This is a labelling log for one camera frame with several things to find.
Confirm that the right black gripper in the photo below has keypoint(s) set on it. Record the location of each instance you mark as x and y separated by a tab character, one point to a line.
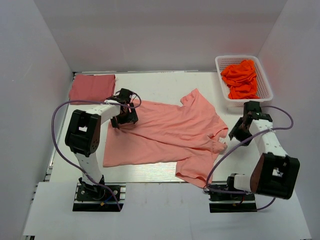
235	132

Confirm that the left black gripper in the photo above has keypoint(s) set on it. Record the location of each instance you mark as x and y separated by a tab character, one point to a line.
132	117

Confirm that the salmon pink t shirt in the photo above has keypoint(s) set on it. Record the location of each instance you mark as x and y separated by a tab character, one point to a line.
191	134

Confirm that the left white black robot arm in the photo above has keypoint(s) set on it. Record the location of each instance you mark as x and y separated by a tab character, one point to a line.
83	138

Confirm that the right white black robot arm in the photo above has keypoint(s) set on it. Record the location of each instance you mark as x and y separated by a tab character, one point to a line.
276	172

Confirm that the folded dusty red t shirt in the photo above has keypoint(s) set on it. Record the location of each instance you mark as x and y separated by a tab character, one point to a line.
92	87

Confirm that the white perforated plastic basket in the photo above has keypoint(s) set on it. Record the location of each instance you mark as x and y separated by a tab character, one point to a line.
264	91

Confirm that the crumpled orange t shirt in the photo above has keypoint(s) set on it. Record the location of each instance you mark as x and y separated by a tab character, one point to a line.
241	80

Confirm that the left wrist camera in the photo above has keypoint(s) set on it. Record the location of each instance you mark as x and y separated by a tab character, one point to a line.
123	96

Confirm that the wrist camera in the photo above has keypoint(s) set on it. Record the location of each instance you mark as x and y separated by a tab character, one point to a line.
123	96
252	109

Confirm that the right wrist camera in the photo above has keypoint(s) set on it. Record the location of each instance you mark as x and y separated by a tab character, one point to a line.
252	109

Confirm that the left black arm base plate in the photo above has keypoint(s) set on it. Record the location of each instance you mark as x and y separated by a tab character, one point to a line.
84	201

